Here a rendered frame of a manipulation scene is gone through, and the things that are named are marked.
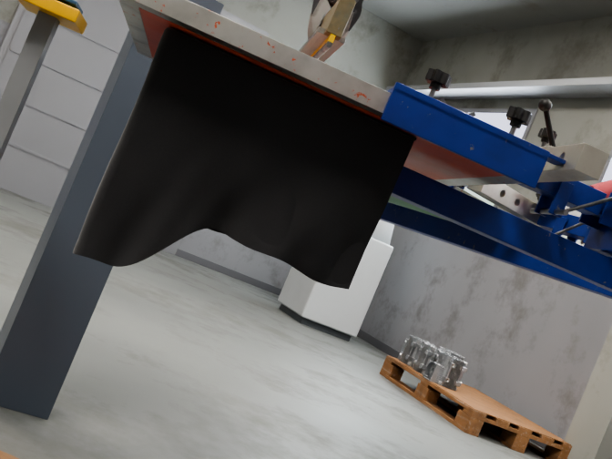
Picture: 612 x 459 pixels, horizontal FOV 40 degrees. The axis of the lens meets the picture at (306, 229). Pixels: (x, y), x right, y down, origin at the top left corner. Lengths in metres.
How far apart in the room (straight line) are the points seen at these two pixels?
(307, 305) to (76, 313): 5.59
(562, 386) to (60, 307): 4.77
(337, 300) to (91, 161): 5.80
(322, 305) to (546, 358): 2.21
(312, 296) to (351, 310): 0.42
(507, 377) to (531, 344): 0.33
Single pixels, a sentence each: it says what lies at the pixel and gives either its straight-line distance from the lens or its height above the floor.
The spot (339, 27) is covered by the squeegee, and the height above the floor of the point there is 1.08.
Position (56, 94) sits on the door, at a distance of 9.33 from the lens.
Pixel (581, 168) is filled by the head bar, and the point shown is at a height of 1.00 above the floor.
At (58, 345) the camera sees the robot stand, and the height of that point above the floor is 0.20.
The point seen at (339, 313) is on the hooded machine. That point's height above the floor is 0.22.
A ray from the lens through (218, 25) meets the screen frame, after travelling 1.44.
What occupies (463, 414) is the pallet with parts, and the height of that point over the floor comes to 0.09.
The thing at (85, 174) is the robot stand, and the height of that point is 0.64.
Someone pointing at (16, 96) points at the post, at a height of 0.74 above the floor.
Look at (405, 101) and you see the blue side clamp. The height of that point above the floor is 0.98.
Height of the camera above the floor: 0.70
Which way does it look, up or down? 1 degrees up
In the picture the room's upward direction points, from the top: 23 degrees clockwise
